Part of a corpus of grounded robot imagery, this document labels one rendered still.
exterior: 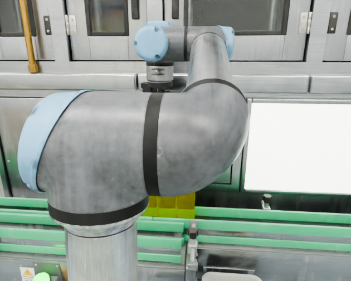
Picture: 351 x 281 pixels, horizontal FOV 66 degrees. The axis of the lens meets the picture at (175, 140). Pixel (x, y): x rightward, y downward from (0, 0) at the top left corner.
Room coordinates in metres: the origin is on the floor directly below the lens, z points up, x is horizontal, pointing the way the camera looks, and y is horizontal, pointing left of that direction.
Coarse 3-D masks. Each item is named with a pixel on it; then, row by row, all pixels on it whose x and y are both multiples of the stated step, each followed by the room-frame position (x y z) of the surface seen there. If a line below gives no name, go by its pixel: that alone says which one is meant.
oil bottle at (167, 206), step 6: (162, 198) 0.74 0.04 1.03; (168, 198) 0.74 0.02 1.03; (174, 198) 0.74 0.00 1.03; (162, 204) 0.74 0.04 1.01; (168, 204) 0.74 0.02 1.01; (174, 204) 0.74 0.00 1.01; (162, 210) 0.74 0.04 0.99; (168, 210) 0.74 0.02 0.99; (174, 210) 0.74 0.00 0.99; (162, 216) 0.74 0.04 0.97; (168, 216) 0.74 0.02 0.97; (174, 216) 0.74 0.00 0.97
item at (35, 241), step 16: (0, 240) 0.69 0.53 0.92; (16, 240) 0.68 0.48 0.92; (32, 240) 0.68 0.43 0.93; (48, 240) 0.67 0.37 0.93; (64, 240) 0.66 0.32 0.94; (144, 240) 0.64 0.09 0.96; (160, 240) 0.64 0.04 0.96; (176, 240) 0.63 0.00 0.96; (144, 256) 0.64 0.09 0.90; (160, 256) 0.64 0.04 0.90; (176, 256) 0.63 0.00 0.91
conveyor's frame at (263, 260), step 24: (0, 264) 0.66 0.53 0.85; (24, 264) 0.66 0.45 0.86; (144, 264) 0.63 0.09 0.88; (168, 264) 0.63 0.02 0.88; (216, 264) 0.70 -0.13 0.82; (240, 264) 0.69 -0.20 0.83; (264, 264) 0.69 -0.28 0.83; (288, 264) 0.68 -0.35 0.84; (312, 264) 0.67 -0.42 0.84; (336, 264) 0.67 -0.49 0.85
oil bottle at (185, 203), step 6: (180, 198) 0.74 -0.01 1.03; (186, 198) 0.74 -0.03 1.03; (192, 198) 0.74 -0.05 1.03; (180, 204) 0.74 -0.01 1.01; (186, 204) 0.74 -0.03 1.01; (192, 204) 0.74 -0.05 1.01; (180, 210) 0.74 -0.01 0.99; (186, 210) 0.74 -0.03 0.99; (192, 210) 0.74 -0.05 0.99; (180, 216) 0.74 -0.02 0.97; (186, 216) 0.74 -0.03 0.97; (192, 216) 0.74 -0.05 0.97
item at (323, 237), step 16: (208, 224) 0.72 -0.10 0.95; (224, 224) 0.71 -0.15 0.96; (240, 224) 0.71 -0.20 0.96; (256, 224) 0.71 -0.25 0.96; (272, 224) 0.70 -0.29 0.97; (288, 224) 0.70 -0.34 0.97; (208, 240) 0.72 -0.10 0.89; (224, 240) 0.71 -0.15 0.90; (240, 240) 0.71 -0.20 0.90; (256, 240) 0.71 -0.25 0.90; (272, 240) 0.70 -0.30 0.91; (288, 240) 0.70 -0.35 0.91; (304, 240) 0.70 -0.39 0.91; (320, 240) 0.69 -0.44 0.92; (336, 240) 0.69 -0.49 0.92
